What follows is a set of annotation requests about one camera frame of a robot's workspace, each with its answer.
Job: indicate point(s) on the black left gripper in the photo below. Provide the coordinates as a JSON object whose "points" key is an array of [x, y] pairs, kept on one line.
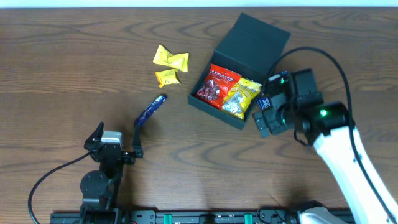
{"points": [[125, 154]]}

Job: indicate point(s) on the small yellow candy wrapper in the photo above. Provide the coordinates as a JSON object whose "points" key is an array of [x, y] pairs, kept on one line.
{"points": [[167, 77]]}

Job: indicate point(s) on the red Hacks candy bag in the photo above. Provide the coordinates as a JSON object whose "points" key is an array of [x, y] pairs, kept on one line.
{"points": [[217, 84]]}

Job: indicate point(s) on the dark green open box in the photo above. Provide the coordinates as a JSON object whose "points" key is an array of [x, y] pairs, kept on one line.
{"points": [[249, 49]]}

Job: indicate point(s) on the blue Eclipse gum pack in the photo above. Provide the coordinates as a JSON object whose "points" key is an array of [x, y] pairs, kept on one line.
{"points": [[264, 103]]}

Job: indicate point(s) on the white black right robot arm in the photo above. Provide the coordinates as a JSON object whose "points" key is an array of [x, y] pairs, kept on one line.
{"points": [[344, 154]]}

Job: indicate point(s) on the large yellow candy wrapper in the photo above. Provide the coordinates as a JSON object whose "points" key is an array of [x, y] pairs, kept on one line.
{"points": [[166, 58]]}

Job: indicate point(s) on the yellow seed snack bag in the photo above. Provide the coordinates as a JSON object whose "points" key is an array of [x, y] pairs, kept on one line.
{"points": [[240, 97]]}

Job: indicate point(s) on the dark blue snack bar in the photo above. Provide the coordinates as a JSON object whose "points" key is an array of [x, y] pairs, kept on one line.
{"points": [[150, 110]]}

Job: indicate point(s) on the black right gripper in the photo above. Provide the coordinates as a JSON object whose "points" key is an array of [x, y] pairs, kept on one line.
{"points": [[270, 115]]}

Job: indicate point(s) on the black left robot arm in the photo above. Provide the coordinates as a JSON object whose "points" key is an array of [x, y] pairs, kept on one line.
{"points": [[100, 187]]}

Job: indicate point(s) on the blue wafer bar packet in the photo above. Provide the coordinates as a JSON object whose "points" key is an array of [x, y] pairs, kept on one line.
{"points": [[282, 73]]}

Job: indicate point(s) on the black aluminium mounting rail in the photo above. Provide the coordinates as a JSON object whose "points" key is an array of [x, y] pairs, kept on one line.
{"points": [[273, 216]]}

